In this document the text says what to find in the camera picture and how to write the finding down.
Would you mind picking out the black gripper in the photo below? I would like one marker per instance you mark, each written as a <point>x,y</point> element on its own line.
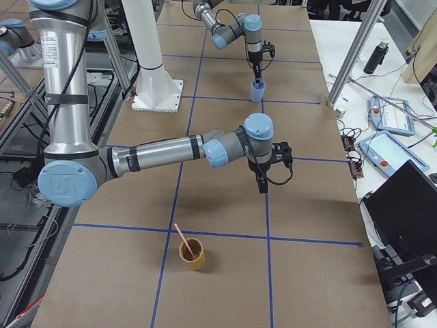
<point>259,167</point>
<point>254,57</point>

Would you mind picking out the blue cup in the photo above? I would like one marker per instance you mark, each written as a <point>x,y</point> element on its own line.
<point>257,91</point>

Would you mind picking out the pink chopstick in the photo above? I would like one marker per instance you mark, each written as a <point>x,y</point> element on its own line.
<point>176,226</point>

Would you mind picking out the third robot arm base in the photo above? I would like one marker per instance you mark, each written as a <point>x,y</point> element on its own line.
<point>19,45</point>

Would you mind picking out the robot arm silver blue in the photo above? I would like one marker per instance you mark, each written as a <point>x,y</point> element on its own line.
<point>247,25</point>
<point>74,166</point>

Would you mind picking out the yellow cup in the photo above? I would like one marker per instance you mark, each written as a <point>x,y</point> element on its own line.
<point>199,252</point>

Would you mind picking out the small metal cylinder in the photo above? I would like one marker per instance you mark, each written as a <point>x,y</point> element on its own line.
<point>340,112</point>

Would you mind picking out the brown paper table cover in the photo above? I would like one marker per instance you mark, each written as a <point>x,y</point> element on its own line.
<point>297,256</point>

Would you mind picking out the black water bottle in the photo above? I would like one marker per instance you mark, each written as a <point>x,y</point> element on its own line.
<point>376,57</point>

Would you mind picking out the blue teach pendant near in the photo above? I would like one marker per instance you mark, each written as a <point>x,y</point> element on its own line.
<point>388,153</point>

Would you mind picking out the blue teach pendant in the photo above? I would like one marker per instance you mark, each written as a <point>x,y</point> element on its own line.
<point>386,117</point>
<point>388,153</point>

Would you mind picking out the blue teach pendant far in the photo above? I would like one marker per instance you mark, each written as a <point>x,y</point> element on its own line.
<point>386,117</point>

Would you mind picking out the black laptop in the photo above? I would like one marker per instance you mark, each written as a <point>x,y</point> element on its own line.
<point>403,211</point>

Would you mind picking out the reacher grabber stick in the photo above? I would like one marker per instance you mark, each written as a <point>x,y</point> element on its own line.
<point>400,104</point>

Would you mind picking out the white pedestal column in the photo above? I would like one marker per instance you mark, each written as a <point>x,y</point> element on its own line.
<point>155,89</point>

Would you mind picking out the aluminium frame post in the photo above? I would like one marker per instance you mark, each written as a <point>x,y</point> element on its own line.
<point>366,26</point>

